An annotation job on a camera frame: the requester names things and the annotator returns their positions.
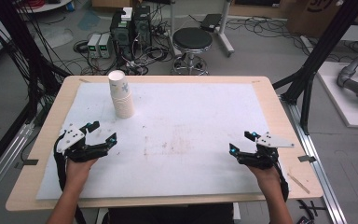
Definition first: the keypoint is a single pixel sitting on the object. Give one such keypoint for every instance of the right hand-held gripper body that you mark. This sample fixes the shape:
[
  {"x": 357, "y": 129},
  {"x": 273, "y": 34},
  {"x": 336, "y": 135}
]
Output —
[{"x": 272, "y": 141}]

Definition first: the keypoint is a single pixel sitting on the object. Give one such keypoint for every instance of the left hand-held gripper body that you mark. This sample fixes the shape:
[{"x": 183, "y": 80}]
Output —
[{"x": 71, "y": 137}]

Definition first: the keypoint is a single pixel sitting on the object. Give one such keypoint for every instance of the stack of white paper cups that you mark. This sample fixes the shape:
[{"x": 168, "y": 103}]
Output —
[{"x": 122, "y": 99}]

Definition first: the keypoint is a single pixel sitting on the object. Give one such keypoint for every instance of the person's left hand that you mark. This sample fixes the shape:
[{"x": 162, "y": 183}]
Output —
[{"x": 77, "y": 172}]

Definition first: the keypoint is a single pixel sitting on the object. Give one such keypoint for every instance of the person's right hand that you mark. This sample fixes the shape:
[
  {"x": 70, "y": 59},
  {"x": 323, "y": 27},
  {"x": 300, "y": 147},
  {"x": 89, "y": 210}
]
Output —
[{"x": 268, "y": 179}]

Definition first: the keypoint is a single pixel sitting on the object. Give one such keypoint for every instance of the grey tape strip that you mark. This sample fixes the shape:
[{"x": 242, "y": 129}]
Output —
[{"x": 307, "y": 158}]

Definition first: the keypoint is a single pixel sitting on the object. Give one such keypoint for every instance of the thin wooden stick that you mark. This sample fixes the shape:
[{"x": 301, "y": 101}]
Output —
[{"x": 298, "y": 183}]

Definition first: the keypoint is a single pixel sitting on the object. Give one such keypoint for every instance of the black tape strip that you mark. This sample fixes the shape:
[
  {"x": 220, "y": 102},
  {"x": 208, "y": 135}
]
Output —
[{"x": 28, "y": 162}]

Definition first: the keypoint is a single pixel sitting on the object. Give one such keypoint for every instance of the white table mat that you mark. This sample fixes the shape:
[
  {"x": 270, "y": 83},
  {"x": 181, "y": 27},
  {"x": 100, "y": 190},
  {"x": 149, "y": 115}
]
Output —
[{"x": 180, "y": 130}]

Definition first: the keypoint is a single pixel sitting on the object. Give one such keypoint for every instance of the grey bench power supply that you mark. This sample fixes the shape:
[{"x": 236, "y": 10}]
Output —
[
  {"x": 105, "y": 45},
  {"x": 93, "y": 45}
]

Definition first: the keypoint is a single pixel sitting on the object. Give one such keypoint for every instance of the white floor board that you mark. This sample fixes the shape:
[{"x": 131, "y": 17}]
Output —
[{"x": 345, "y": 102}]

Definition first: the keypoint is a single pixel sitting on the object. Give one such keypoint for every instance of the person's dark clothing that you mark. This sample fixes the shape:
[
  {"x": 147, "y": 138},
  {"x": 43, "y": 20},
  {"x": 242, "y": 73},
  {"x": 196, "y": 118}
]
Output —
[{"x": 171, "y": 215}]

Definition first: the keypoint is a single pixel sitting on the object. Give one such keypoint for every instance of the black computer tower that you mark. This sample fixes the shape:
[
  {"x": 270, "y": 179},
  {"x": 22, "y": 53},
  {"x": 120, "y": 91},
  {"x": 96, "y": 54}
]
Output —
[
  {"x": 121, "y": 34},
  {"x": 142, "y": 26}
]

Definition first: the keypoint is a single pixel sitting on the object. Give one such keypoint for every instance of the white metal stand leg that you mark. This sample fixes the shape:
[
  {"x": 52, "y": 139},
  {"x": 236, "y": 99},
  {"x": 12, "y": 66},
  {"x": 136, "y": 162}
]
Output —
[{"x": 225, "y": 31}]

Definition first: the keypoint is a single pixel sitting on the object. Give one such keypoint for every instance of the black round stool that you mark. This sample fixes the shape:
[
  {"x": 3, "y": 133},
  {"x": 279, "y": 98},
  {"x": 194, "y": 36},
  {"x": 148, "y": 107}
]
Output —
[{"x": 192, "y": 39}]

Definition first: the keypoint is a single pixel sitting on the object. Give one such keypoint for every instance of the small white box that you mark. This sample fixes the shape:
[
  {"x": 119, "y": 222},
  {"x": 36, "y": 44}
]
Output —
[{"x": 126, "y": 14}]

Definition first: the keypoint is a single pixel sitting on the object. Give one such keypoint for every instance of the flat black device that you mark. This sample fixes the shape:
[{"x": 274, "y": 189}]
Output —
[{"x": 210, "y": 22}]

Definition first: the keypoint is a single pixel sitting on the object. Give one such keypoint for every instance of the white round table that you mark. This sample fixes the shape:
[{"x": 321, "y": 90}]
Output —
[{"x": 48, "y": 5}]

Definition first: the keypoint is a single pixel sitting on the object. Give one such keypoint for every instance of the brown cardboard box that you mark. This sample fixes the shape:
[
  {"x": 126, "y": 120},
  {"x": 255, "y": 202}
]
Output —
[{"x": 320, "y": 15}]

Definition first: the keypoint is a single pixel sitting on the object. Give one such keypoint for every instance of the aluminium floor rail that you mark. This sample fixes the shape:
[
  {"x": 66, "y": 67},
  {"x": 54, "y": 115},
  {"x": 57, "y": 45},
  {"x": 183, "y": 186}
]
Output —
[
  {"x": 318, "y": 174},
  {"x": 3, "y": 158}
]

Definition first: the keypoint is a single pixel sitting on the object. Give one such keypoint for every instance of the black metal frame post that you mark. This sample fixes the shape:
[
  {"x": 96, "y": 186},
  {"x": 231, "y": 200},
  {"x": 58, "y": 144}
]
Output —
[{"x": 320, "y": 53}]

